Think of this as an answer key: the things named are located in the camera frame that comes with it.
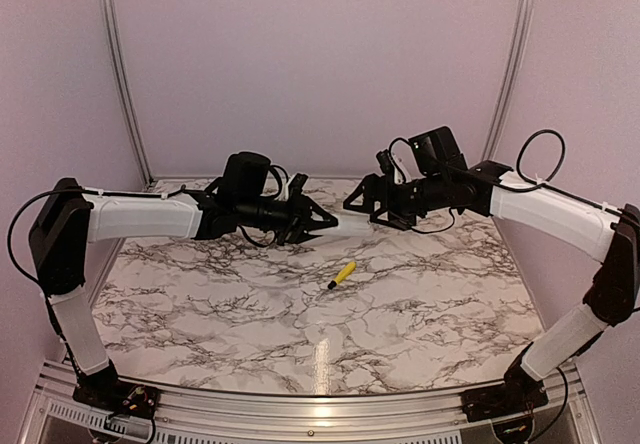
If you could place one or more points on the right aluminium frame post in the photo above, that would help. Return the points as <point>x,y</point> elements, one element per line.
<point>515,57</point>

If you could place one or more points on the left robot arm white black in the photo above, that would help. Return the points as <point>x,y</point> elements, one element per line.
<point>73,217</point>

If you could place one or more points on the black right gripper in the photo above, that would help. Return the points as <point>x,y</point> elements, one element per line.
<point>371,184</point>

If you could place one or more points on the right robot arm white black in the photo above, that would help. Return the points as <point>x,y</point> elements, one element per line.
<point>607,234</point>

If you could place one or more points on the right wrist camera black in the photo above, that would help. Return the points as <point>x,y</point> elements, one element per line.
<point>385,162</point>

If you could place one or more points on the white remote control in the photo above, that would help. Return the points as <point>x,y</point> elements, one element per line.
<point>349,226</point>

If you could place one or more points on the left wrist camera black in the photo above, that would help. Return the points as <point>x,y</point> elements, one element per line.
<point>296,184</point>

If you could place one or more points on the aluminium frame post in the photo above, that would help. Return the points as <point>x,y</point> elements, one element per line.
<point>515,57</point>
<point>117,58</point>

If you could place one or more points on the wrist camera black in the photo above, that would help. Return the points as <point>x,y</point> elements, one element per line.
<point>296,184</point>
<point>385,162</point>

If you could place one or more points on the left aluminium frame post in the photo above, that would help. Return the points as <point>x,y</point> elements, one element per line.
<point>117,58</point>

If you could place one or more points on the yellow screwdriver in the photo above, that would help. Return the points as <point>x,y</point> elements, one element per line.
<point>342,275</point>

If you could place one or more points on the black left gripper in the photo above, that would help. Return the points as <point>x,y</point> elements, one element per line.
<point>300,216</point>

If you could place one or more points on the front aluminium rail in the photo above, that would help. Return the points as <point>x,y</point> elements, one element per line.
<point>186,415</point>

